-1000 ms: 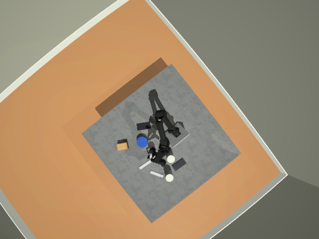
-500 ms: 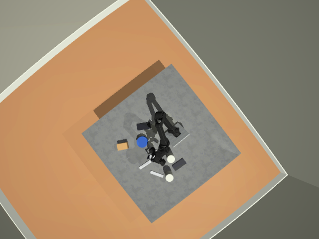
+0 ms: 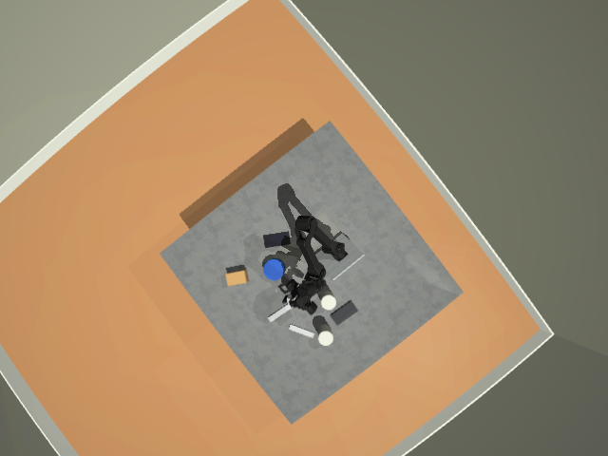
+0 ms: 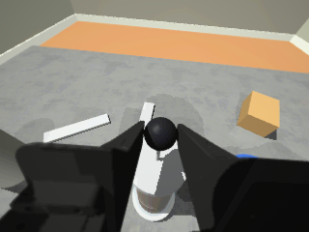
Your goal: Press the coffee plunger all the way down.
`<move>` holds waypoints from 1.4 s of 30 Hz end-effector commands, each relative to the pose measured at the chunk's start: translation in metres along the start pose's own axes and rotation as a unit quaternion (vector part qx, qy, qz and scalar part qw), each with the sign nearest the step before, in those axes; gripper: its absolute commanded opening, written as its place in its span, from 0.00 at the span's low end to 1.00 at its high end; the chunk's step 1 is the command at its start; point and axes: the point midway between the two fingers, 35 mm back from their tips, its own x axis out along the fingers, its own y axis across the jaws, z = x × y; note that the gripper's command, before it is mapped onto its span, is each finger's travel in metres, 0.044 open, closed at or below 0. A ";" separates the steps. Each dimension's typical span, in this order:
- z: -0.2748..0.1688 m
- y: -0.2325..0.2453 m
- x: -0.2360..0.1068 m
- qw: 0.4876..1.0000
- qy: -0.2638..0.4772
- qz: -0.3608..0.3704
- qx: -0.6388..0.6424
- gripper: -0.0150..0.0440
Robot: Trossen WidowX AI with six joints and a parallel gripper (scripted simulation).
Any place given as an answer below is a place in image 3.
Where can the blue short cylinder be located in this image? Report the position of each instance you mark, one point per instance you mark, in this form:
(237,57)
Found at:
(274,269)

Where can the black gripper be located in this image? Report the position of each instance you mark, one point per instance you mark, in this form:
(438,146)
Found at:
(291,286)

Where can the black flat bar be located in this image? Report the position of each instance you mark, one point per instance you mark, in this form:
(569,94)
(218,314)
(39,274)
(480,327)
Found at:
(276,240)
(343,313)

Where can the white flat bar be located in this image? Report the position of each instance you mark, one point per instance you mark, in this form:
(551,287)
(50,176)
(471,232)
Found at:
(279,312)
(301,331)

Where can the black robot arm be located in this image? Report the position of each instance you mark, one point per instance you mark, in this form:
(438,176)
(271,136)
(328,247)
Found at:
(314,282)

